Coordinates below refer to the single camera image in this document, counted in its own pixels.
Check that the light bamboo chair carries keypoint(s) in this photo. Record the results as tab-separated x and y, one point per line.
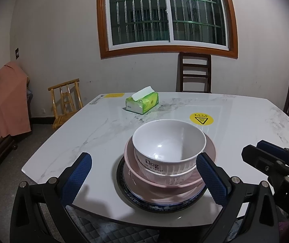
70	101

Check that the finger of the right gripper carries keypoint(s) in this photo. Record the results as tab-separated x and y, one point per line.
266	163
272	149

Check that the green tissue box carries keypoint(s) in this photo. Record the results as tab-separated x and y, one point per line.
142	101

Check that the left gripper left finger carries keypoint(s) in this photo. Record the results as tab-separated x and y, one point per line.
73	177

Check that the wood framed window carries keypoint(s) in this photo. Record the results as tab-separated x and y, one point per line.
127	27

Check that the blue floral plate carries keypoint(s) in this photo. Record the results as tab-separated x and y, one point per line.
148	206

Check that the white pink Rabbit bowl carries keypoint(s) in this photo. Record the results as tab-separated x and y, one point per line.
188	177

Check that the yellow warning sticker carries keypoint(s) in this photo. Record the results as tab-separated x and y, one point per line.
201	119

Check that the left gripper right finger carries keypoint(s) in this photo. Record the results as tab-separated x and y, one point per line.
214	177

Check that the white rose plate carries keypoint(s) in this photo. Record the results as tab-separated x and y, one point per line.
159	196

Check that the dark wooden chair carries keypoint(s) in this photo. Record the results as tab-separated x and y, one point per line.
194	68

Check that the white blue ribbed bowl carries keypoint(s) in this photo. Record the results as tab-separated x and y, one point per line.
169	140

